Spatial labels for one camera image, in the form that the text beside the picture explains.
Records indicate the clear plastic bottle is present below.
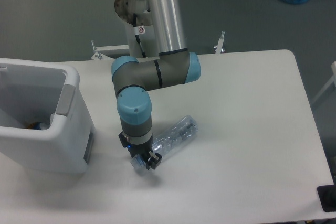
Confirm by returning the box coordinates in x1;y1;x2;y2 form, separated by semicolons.
126;115;198;172

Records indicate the black device at table edge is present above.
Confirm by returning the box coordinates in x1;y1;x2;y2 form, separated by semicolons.
317;185;335;212

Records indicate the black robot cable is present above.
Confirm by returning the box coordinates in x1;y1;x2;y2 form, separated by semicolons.
132;13;147;58

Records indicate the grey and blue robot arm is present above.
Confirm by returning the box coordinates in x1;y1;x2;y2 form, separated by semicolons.
111;0;201;169

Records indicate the white furniture frame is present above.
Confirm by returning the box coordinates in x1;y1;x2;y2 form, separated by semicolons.
311;61;335;109

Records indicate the blue snack packet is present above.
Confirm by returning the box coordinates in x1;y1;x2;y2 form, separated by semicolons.
26;122;41;130

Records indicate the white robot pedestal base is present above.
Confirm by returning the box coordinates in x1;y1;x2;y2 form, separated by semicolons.
90;0;226;61

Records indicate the white trash can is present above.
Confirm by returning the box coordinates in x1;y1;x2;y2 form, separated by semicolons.
1;58;96;173

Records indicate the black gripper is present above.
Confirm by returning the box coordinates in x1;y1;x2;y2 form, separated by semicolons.
118;131;162;170

